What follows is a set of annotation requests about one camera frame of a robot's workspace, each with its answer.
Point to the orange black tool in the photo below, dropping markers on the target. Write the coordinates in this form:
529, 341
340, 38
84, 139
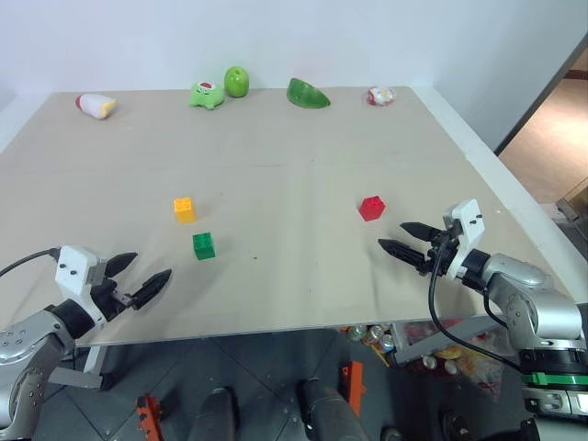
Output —
149, 415
353, 386

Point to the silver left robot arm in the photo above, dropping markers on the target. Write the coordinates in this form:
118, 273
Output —
20, 342

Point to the silver drink can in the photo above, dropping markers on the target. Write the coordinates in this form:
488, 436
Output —
387, 343
375, 334

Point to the green apple toy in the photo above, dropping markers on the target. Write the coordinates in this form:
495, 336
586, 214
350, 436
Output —
236, 81

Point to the green monster plush toy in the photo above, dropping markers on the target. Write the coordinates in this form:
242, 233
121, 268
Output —
207, 95

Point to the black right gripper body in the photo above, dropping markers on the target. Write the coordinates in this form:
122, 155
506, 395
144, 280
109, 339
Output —
442, 250

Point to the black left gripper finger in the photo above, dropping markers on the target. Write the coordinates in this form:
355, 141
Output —
151, 289
120, 264

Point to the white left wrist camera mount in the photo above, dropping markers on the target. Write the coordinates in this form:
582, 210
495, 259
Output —
71, 268

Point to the green drink can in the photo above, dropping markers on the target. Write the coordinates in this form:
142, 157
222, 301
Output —
354, 332

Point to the clear bin of toys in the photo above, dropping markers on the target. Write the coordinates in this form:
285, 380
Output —
459, 353

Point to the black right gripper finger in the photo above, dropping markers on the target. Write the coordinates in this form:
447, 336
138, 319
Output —
418, 229
404, 252

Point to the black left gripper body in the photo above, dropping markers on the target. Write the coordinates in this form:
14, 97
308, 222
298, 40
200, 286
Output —
110, 296

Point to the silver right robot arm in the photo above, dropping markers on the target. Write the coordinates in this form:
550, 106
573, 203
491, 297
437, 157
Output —
533, 298

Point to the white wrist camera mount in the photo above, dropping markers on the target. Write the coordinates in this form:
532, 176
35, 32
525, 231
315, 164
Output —
71, 268
468, 225

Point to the yellow toy brick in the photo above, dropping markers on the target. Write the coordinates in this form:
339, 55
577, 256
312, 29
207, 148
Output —
184, 210

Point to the red white wrapped toy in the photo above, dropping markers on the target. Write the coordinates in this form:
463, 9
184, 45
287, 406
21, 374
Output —
381, 96

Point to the green melon slice toy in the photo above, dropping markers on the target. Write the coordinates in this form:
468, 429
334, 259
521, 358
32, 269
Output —
305, 95

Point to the grey table leg bracket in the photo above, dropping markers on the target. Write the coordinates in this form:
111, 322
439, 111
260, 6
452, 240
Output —
82, 372

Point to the white and red toy bottle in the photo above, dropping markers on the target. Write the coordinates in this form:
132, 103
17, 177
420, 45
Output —
95, 105

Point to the green toy brick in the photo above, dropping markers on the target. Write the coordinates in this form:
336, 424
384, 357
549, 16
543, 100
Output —
204, 246

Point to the red toy brick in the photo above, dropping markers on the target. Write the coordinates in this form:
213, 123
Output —
371, 208

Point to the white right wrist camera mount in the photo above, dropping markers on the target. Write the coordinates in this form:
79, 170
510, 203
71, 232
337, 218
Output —
468, 225

